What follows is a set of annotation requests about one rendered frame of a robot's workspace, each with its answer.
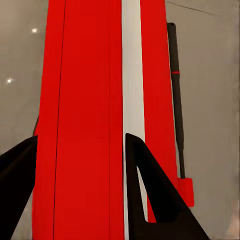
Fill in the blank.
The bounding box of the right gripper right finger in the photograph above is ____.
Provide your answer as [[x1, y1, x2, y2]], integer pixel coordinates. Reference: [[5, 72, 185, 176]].
[[125, 133, 210, 240]]

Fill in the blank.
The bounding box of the radio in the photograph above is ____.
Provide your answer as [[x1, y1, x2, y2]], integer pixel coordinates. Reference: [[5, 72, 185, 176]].
[[32, 0, 195, 240]]

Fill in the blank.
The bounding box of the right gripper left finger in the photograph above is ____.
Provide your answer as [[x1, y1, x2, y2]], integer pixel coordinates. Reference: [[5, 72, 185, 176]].
[[0, 135, 38, 240]]

